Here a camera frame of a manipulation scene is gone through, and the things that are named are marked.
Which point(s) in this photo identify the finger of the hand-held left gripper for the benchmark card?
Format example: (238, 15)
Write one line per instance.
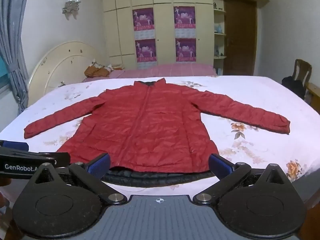
(15, 145)

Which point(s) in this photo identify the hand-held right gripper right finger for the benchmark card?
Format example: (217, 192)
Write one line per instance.
(220, 168)

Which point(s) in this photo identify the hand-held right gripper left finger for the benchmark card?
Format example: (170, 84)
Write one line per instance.
(98, 167)

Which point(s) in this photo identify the red puffer jacket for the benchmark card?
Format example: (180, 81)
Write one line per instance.
(150, 130)

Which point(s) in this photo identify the window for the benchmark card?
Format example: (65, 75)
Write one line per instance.
(3, 73)

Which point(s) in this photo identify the bed with floral sheet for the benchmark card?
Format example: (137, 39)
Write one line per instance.
(250, 100)

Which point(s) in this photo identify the cream round headboard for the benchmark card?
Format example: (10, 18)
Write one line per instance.
(62, 65)

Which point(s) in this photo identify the orange cushion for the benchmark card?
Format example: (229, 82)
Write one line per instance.
(96, 72)

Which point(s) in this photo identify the patterned pillow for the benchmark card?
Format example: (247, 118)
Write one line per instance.
(113, 67)

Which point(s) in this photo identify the grey curtain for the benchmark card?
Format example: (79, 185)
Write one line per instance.
(12, 42)

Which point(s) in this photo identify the bed with pink sheet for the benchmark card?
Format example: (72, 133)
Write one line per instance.
(175, 70)

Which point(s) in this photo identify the black bag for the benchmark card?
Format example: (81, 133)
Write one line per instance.
(293, 86)

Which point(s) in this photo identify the wooden furniture piece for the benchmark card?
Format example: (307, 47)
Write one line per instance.
(313, 97)

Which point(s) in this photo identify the wooden chair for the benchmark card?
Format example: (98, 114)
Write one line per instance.
(303, 70)

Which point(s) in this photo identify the open corner shelf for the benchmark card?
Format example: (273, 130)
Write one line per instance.
(219, 33)

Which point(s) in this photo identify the brown wooden door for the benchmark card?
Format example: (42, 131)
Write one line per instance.
(240, 35)

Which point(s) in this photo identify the purple wall poster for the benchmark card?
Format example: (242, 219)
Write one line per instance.
(185, 50)
(143, 19)
(184, 17)
(145, 50)

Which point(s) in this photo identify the glass wall lamp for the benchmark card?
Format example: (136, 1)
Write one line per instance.
(71, 7)

